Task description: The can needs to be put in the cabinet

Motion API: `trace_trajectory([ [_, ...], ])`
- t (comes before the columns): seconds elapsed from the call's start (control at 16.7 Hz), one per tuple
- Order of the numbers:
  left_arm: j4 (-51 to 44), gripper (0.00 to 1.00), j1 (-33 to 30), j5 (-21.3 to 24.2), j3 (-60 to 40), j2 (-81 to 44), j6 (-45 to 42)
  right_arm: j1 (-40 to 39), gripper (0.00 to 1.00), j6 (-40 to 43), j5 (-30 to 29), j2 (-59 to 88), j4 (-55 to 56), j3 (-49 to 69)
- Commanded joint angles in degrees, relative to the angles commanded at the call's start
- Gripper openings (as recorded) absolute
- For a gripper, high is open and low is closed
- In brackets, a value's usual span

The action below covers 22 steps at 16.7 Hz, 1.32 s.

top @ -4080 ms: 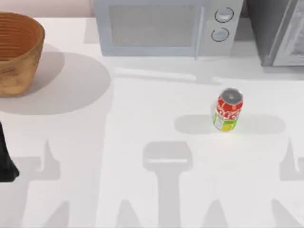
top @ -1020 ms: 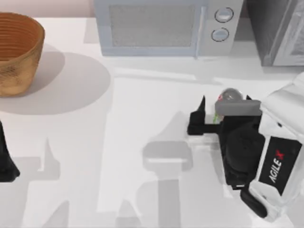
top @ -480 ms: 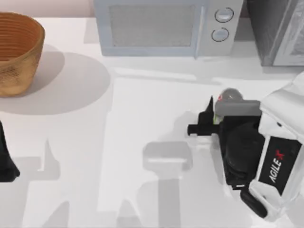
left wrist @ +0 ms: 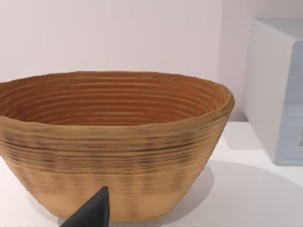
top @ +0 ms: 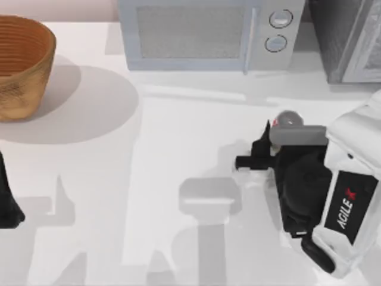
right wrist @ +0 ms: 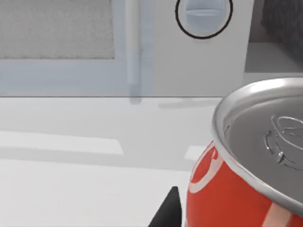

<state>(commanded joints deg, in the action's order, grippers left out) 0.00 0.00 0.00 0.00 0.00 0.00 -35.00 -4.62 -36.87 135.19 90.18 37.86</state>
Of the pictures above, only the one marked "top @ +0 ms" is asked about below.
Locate grey and red can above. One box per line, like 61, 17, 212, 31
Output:
271, 110, 305, 129

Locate pale microwave oven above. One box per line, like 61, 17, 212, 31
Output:
116, 0, 306, 76

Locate round microwave knob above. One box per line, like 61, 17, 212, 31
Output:
264, 34, 289, 54
268, 8, 294, 29

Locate grey cabinet with dark inside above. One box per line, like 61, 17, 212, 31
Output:
307, 0, 381, 85

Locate microwave oven door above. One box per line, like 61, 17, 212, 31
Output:
118, 0, 254, 72

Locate brown wicker basket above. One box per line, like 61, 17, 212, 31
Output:
0, 15, 57, 122

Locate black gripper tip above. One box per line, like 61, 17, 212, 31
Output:
0, 151, 26, 230

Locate microwave door handle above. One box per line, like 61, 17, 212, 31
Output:
242, 7, 257, 76

